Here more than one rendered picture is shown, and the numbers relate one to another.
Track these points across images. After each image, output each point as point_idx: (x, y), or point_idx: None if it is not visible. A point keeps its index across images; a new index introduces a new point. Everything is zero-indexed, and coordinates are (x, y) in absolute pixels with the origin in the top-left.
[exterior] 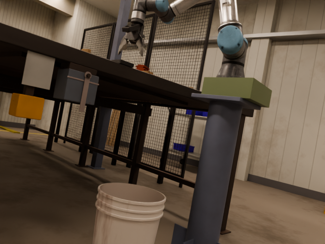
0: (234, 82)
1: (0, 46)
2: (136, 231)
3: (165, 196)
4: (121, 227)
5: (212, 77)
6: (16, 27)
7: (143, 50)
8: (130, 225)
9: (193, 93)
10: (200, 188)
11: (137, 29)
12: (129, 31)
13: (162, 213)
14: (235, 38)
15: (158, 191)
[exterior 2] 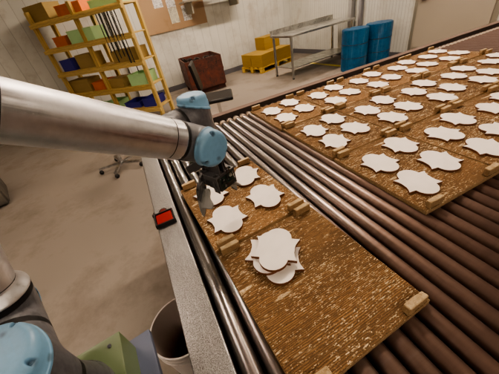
0: None
1: None
2: (162, 338)
3: (166, 359)
4: (166, 325)
5: (98, 343)
6: (144, 171)
7: (206, 206)
8: (162, 331)
9: (145, 331)
10: None
11: (199, 168)
12: (188, 173)
13: (164, 361)
14: None
15: (183, 356)
